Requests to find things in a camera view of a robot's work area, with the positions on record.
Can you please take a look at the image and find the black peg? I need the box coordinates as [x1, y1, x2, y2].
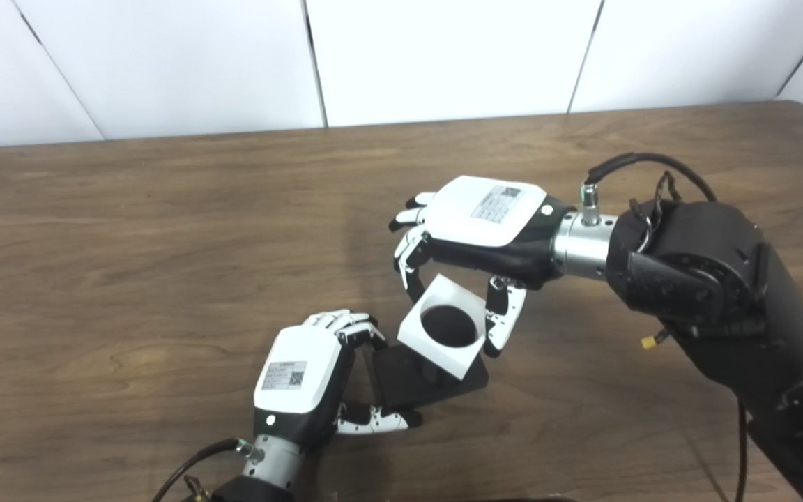
[372, 305, 490, 409]

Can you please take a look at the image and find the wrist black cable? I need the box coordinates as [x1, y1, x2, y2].
[150, 437, 263, 502]
[581, 151, 752, 502]

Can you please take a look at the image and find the white square piece with hole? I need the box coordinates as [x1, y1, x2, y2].
[397, 273, 490, 381]

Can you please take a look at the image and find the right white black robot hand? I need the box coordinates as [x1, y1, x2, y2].
[388, 175, 577, 358]

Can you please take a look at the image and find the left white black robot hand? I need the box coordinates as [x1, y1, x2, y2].
[253, 310, 424, 451]

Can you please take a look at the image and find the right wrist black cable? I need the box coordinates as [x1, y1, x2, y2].
[581, 151, 752, 502]

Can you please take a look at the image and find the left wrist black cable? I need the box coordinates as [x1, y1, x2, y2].
[150, 437, 263, 502]

